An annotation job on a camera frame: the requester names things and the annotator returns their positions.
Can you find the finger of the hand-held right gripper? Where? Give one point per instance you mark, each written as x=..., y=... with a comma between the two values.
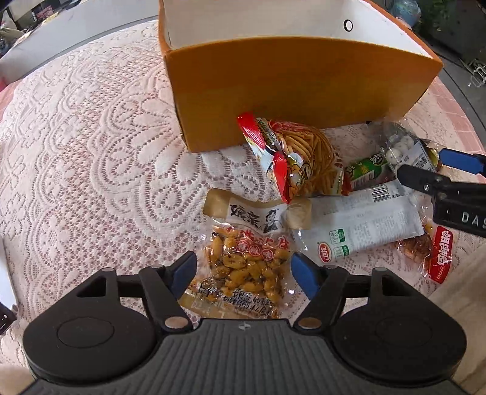
x=417, y=176
x=461, y=160

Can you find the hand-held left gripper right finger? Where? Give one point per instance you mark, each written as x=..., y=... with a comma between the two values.
x=303, y=273

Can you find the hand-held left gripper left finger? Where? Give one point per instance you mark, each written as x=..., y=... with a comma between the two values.
x=186, y=270

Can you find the clear packet of white balls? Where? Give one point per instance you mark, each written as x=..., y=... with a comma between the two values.
x=402, y=146

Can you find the small red label snack packet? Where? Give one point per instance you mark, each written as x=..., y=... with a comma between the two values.
x=440, y=247

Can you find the green snack packet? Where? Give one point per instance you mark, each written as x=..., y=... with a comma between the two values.
x=364, y=173

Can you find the beige peanut packet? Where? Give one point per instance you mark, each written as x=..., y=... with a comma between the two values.
x=243, y=262

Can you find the white snack packet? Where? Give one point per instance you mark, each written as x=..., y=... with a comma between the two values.
x=360, y=220

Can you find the red stick snack packet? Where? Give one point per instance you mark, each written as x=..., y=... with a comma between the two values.
x=303, y=152

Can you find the orange cardboard box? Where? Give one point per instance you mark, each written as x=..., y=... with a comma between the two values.
x=284, y=87

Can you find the pink checked tablecloth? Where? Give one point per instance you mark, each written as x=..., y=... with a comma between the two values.
x=452, y=110

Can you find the white lace tablecloth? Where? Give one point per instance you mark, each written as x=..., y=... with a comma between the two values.
x=95, y=152

